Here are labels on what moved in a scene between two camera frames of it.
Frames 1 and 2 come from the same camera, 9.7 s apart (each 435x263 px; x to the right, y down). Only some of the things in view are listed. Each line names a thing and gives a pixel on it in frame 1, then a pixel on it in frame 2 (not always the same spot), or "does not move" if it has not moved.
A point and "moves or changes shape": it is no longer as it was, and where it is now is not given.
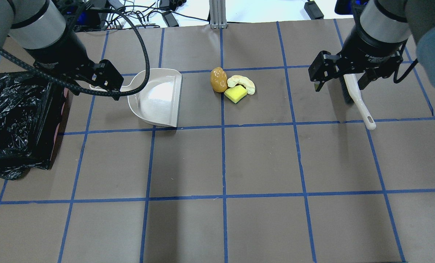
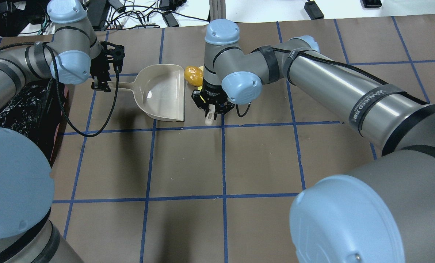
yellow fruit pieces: x=219 y=80 moves or changes shape
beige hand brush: x=352 y=95 moves or changes shape
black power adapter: x=313 y=10 does not move
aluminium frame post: x=218 y=15 does not move
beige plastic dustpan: x=159 y=102 moves or changes shape
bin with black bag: x=24 y=118 does not move
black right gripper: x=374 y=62 to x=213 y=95
